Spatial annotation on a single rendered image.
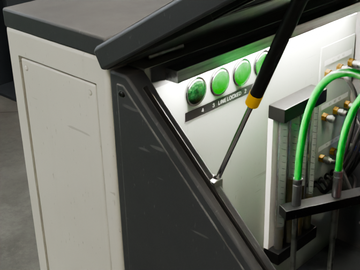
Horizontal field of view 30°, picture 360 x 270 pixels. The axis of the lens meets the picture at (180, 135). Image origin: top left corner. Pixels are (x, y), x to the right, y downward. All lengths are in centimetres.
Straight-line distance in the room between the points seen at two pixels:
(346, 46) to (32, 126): 68
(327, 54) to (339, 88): 11
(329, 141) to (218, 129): 41
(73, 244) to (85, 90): 34
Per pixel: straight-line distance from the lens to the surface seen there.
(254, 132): 129
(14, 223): 343
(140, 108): 100
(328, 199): 137
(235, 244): 96
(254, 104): 87
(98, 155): 112
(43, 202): 134
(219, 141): 121
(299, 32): 128
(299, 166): 129
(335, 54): 146
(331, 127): 153
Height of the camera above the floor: 180
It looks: 26 degrees down
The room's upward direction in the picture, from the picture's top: 2 degrees counter-clockwise
